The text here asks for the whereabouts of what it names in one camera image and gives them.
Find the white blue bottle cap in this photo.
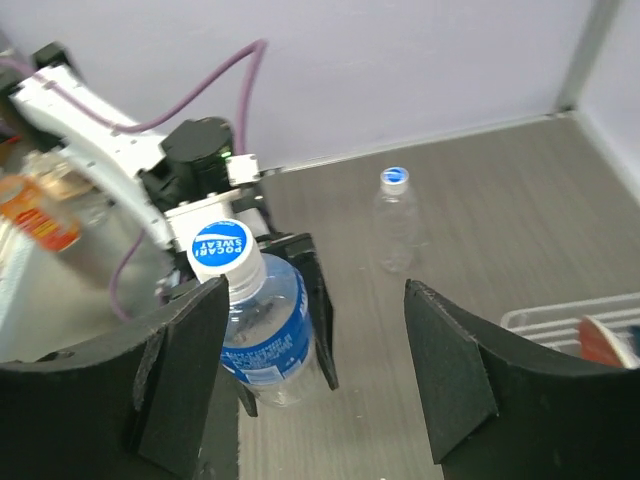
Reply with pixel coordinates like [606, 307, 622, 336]
[380, 166, 409, 196]

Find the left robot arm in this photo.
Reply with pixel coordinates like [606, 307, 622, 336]
[1, 57, 330, 408]

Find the white wire dish rack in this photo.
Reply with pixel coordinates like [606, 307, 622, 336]
[500, 293, 639, 357]

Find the orange labelled can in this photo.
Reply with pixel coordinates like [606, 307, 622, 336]
[1, 174, 81, 252]

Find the clear unlabelled plastic bottle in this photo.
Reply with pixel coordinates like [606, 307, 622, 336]
[373, 175, 421, 272]

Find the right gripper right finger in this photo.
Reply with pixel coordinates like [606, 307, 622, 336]
[404, 280, 639, 479]

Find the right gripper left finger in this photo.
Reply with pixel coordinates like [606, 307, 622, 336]
[1, 279, 239, 479]

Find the blue labelled plastic bottle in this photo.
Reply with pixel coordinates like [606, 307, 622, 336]
[221, 254, 321, 408]

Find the red teal plate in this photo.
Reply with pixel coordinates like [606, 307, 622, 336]
[578, 316, 639, 370]

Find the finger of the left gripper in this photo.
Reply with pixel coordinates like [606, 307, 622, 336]
[236, 384, 258, 417]
[264, 233, 339, 390]

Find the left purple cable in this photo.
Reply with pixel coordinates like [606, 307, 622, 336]
[0, 39, 269, 321]

